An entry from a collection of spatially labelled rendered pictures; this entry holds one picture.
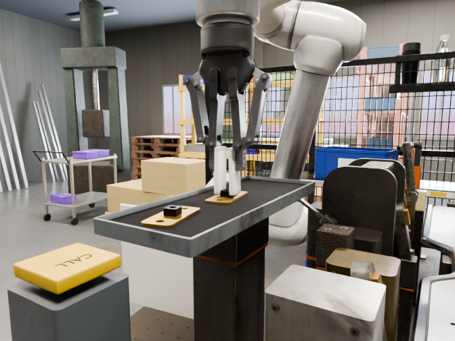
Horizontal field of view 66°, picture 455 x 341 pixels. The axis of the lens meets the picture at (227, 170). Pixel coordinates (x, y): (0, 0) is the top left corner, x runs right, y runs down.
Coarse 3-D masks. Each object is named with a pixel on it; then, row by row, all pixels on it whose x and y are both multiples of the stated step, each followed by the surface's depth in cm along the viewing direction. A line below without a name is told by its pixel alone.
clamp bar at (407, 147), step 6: (402, 144) 99; (408, 144) 98; (420, 144) 97; (402, 150) 101; (408, 150) 98; (420, 150) 98; (408, 156) 99; (408, 162) 99; (408, 168) 99; (408, 174) 99; (414, 174) 101; (408, 180) 99; (414, 180) 101; (408, 186) 100; (414, 186) 99
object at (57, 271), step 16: (48, 256) 29; (64, 256) 29; (80, 256) 29; (96, 256) 29; (112, 256) 29; (16, 272) 28; (32, 272) 27; (48, 272) 26; (64, 272) 26; (80, 272) 27; (96, 272) 28; (48, 288) 26; (64, 288) 25
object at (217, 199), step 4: (220, 192) 52; (224, 192) 51; (228, 192) 51; (240, 192) 55; (244, 192) 55; (216, 196) 52; (220, 196) 52; (224, 196) 51; (228, 196) 51; (232, 196) 52; (236, 196) 52; (240, 196) 52; (208, 200) 49; (212, 200) 49; (216, 200) 49; (220, 200) 50; (224, 200) 49; (228, 200) 49; (232, 200) 49
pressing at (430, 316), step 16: (432, 208) 110; (448, 208) 111; (432, 224) 94; (448, 224) 94; (432, 240) 80; (448, 240) 81; (432, 288) 58; (448, 288) 58; (416, 304) 52; (432, 304) 52; (448, 304) 52; (416, 320) 48; (432, 320) 48; (448, 320) 48; (416, 336) 44; (432, 336) 45; (448, 336) 45
